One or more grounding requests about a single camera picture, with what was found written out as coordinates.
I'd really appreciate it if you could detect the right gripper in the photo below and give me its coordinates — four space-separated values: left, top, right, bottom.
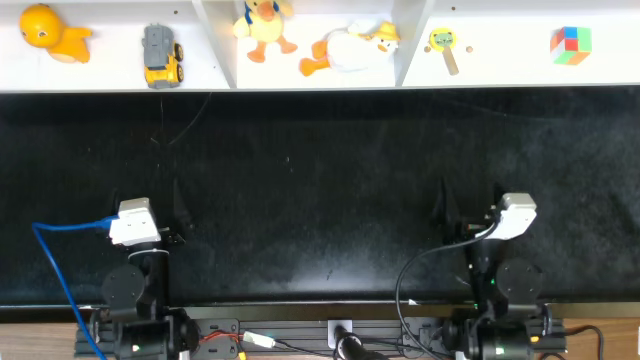
430 176 507 242

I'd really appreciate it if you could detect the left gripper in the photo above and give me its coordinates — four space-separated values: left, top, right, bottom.
110 176 196 250

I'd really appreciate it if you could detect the grey and yellow toy truck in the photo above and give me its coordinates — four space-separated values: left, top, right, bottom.
141 22 186 91

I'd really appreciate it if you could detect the yellow rattle drum toy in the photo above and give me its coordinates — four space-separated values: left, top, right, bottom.
423 27 475 77

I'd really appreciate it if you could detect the many-coloured puzzle cube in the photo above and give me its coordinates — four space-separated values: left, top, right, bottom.
549 25 594 67

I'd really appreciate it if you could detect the yellow rubber duck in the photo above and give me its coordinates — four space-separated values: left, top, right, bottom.
18 3 94 65

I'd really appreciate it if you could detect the white shelf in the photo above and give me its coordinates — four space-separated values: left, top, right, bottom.
0 0 640 94

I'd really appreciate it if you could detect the white plush duck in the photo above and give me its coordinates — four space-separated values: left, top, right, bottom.
298 20 402 78

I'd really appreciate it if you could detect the yellow plush duck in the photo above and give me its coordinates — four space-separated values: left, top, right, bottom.
232 0 300 64

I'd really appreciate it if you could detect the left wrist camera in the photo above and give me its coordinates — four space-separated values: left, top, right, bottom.
107 196 163 248

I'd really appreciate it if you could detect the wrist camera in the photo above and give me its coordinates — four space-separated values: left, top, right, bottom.
107 196 163 248
474 192 539 242

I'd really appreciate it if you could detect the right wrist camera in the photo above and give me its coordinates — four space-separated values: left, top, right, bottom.
474 192 539 242

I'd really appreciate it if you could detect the black cable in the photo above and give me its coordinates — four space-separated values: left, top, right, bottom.
394 221 501 360

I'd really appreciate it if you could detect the blue cable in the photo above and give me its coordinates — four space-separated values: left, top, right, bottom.
31 215 121 360

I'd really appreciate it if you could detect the mounting rail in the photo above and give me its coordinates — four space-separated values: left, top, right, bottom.
74 301 607 360

